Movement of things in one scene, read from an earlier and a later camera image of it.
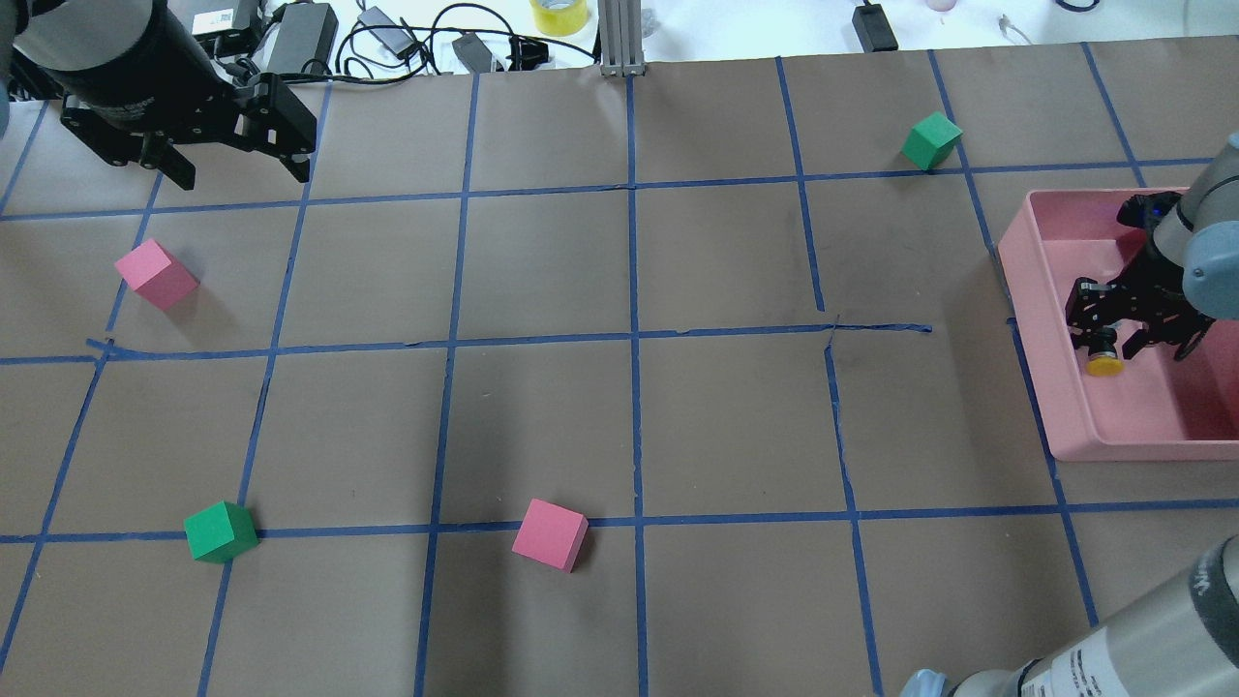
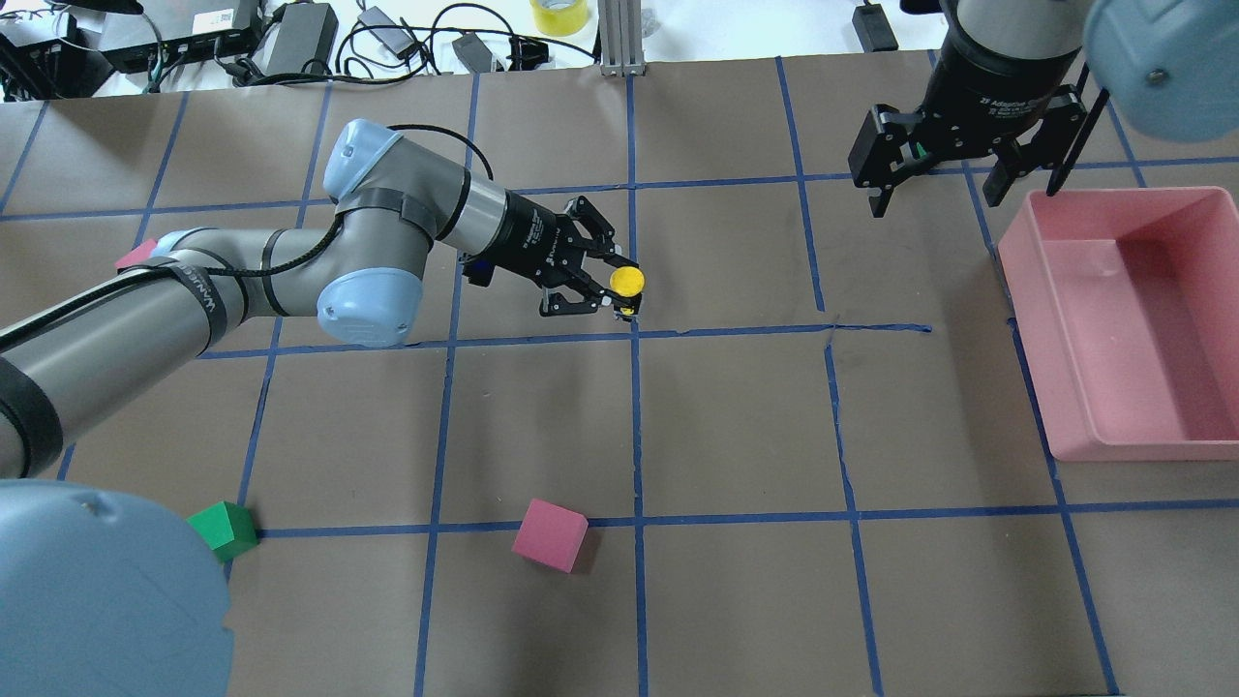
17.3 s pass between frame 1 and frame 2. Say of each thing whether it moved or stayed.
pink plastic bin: stayed
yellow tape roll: stayed
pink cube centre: stayed
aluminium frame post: stayed
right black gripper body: moved
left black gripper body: moved
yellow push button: moved
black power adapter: stayed
